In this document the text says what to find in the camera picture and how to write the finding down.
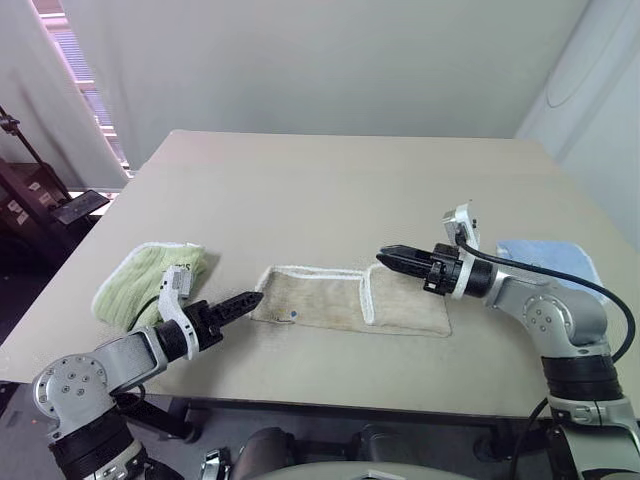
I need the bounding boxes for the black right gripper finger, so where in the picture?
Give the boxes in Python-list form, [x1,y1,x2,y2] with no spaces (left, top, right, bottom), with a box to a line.
[375,254,432,280]
[381,244,436,263]

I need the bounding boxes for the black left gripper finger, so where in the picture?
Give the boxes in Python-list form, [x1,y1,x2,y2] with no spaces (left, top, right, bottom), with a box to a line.
[214,298,262,334]
[209,291,265,318]

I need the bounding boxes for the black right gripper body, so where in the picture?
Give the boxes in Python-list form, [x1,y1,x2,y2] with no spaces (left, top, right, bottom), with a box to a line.
[423,242,464,297]

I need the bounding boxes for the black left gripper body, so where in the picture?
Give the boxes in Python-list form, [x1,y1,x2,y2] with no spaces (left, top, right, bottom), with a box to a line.
[186,299,225,352]

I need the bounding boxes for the beige towel with white trim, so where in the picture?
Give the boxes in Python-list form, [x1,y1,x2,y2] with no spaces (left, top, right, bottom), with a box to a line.
[249,264,453,340]

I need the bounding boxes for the green cloth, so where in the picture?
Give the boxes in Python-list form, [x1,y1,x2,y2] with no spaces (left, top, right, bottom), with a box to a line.
[92,240,222,332]

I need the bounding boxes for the light blue cloth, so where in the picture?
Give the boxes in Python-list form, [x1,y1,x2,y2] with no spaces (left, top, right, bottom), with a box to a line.
[494,239,609,307]

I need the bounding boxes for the dark grey rounded shape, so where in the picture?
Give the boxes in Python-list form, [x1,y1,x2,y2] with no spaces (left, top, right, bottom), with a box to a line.
[231,426,300,480]
[355,424,417,462]

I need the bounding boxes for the silver metal clip part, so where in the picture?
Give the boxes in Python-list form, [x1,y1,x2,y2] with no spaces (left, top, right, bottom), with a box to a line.
[199,446,233,480]

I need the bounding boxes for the black tablet on stand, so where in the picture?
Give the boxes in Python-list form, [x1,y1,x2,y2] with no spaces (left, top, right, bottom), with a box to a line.
[51,189,111,225]

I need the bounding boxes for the dark brown cabinet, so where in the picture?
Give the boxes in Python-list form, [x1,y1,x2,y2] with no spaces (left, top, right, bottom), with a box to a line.
[0,156,67,242]

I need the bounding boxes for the black tripod stand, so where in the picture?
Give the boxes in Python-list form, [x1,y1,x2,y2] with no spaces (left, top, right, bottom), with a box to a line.
[0,103,72,227]

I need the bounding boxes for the window with blinds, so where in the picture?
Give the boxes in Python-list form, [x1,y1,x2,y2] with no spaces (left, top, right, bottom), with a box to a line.
[30,0,133,175]

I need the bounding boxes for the white curtain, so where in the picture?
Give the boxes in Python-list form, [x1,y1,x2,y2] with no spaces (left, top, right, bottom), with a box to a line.
[0,0,126,191]

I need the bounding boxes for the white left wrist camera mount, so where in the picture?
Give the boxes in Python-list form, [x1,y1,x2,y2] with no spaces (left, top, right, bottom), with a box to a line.
[158,265,202,361]

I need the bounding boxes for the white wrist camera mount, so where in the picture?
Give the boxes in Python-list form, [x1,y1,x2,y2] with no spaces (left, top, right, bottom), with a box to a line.
[440,201,484,302]
[158,265,202,361]

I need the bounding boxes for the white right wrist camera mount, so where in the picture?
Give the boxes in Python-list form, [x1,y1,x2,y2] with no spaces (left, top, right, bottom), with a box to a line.
[440,201,484,302]

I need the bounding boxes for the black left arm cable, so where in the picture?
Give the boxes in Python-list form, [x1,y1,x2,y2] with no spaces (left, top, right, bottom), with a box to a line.
[126,294,164,333]

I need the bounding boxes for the black table frame bar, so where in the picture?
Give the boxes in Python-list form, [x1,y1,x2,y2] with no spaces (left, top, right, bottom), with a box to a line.
[115,393,202,445]

